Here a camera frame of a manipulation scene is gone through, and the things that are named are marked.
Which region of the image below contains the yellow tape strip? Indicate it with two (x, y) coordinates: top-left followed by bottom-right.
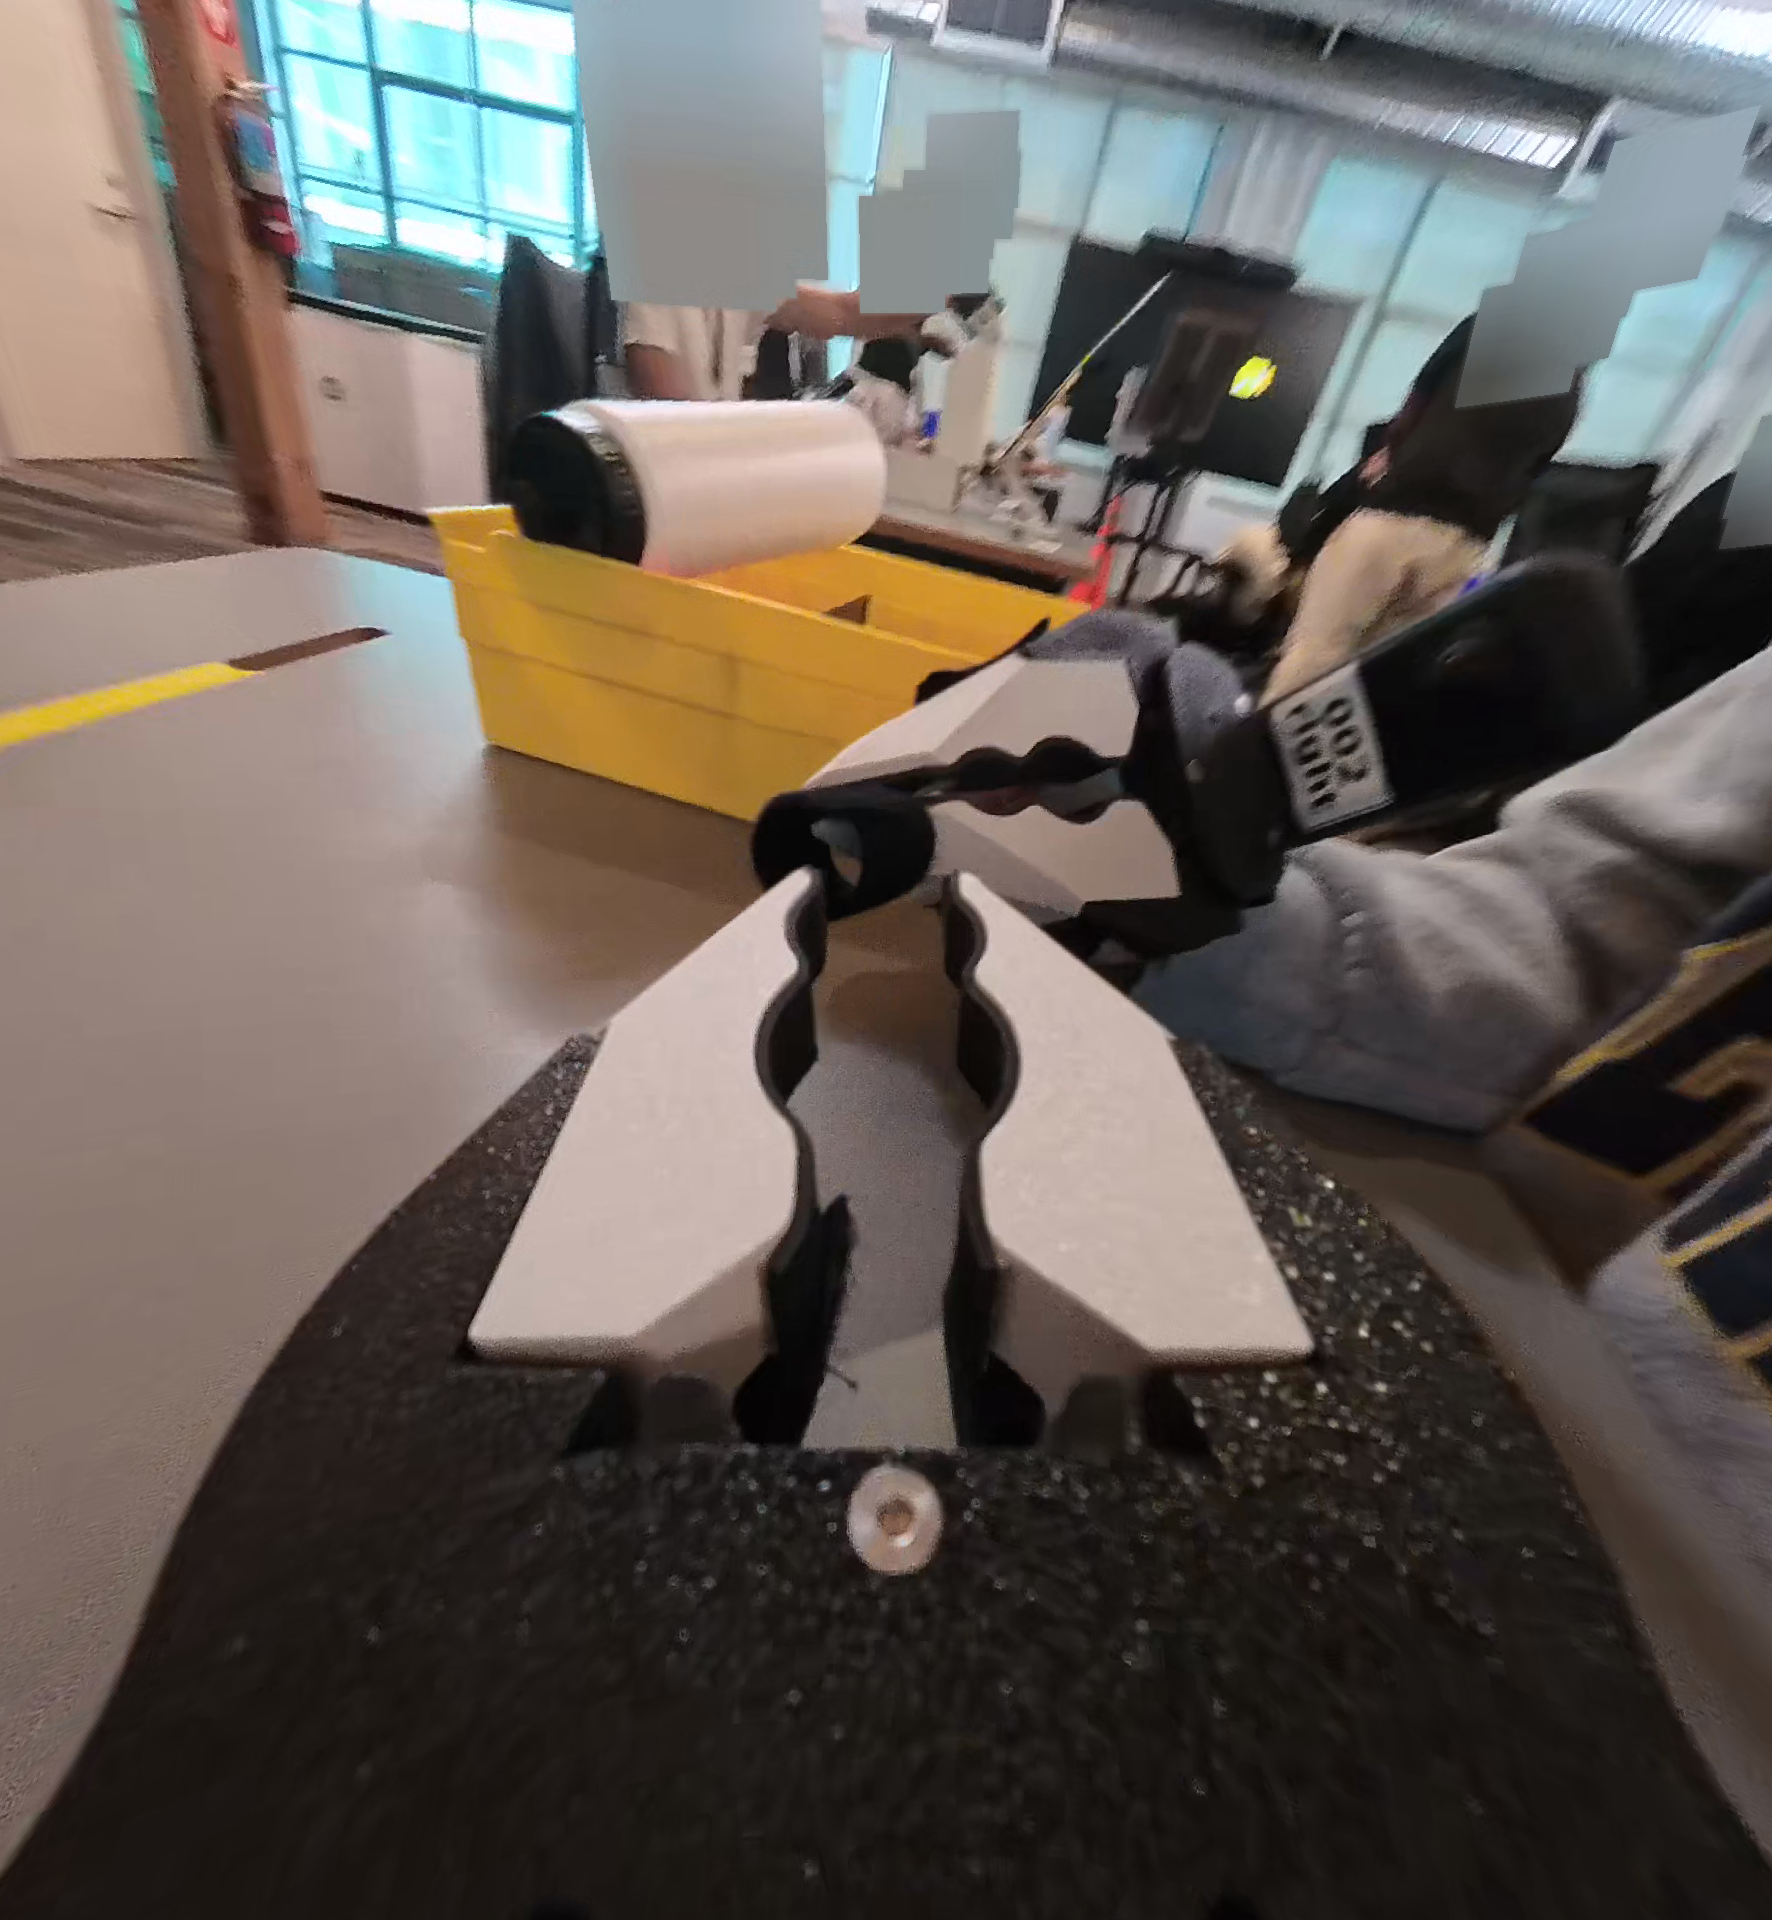
(0, 664), (260, 772)

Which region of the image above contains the grey printed sweatshirt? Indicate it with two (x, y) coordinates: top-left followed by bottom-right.
(1512, 831), (1772, 1920)

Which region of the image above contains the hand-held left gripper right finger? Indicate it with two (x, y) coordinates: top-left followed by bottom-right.
(942, 874), (1316, 1394)

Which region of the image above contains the black strap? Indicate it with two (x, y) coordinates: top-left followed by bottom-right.
(755, 792), (942, 916)

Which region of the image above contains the person's right forearm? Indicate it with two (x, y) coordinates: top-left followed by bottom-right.
(1134, 583), (1772, 1134)

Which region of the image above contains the white cabinet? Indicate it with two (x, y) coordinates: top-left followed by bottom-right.
(286, 302), (496, 513)

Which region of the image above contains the black wall screen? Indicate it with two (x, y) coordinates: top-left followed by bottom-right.
(1032, 236), (1358, 492)

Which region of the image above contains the yellow plastic bin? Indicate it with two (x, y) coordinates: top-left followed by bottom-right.
(426, 508), (1095, 822)

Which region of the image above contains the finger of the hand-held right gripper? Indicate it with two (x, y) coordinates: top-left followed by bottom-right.
(923, 772), (1192, 929)
(800, 657), (1146, 796)

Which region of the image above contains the brown wooden post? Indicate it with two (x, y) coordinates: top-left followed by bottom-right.
(136, 0), (330, 552)

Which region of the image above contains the large window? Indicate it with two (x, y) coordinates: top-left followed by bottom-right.
(255, 0), (598, 269)

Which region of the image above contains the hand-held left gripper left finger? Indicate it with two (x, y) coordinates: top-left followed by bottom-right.
(467, 869), (849, 1397)

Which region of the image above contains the white roll with black end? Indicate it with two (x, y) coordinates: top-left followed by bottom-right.
(502, 396), (891, 583)

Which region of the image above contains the white door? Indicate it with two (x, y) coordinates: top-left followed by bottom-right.
(0, 0), (217, 467)

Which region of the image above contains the black hanging jacket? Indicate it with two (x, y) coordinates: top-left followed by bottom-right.
(481, 236), (618, 508)

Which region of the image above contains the silver ventilation duct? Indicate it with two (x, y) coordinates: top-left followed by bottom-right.
(1050, 0), (1772, 173)

